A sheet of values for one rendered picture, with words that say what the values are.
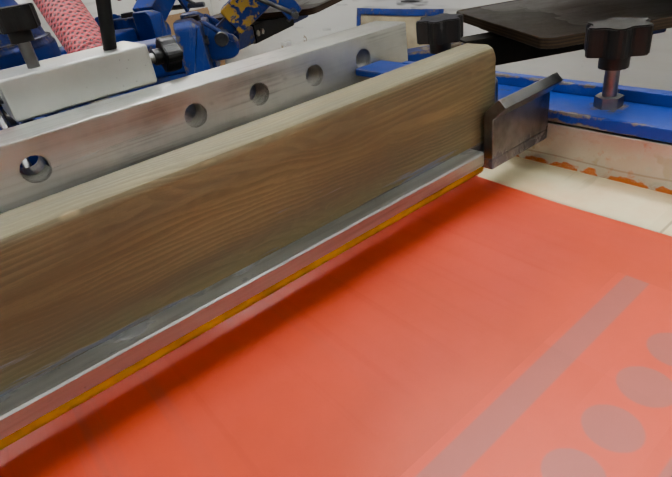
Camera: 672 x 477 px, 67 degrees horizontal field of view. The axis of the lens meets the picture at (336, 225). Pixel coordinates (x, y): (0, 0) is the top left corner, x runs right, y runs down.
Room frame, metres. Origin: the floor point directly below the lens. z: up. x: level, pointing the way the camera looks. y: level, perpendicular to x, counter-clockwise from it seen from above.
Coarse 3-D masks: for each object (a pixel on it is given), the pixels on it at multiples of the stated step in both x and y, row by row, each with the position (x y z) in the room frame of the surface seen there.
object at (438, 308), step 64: (448, 192) 0.35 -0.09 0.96; (512, 192) 0.33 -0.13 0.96; (384, 256) 0.27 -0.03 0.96; (448, 256) 0.26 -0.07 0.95; (512, 256) 0.25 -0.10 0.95; (576, 256) 0.24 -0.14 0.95; (640, 256) 0.23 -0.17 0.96; (320, 320) 0.22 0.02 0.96; (384, 320) 0.21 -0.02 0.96; (448, 320) 0.20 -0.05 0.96; (512, 320) 0.20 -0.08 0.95; (384, 384) 0.17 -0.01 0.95; (448, 384) 0.16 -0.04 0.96
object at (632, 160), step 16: (560, 128) 0.36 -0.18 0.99; (576, 128) 0.35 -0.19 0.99; (544, 144) 0.37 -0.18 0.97; (560, 144) 0.36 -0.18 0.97; (576, 144) 0.35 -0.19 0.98; (592, 144) 0.34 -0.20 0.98; (608, 144) 0.33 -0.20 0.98; (624, 144) 0.32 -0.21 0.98; (640, 144) 0.31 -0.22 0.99; (656, 144) 0.30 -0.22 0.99; (544, 160) 0.37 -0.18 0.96; (560, 160) 0.36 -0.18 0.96; (576, 160) 0.35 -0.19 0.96; (592, 160) 0.34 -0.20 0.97; (608, 160) 0.33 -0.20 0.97; (624, 160) 0.32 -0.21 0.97; (640, 160) 0.31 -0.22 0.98; (656, 160) 0.30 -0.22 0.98; (608, 176) 0.33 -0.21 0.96; (624, 176) 0.32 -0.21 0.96; (640, 176) 0.31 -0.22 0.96; (656, 176) 0.30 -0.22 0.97
